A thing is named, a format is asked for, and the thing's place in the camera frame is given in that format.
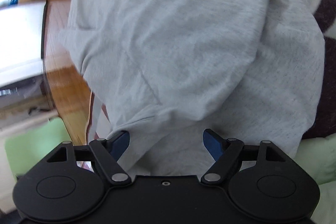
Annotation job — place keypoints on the light grey sweatshirt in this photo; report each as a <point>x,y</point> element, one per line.
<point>183,43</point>

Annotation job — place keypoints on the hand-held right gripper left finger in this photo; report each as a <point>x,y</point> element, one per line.
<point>120,144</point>

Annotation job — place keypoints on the white appliance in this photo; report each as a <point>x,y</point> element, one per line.
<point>18,37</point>

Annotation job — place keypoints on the checked printed blanket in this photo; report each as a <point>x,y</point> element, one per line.
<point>330,82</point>

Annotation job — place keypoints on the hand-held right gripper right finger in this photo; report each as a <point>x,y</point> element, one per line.
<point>211,144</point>

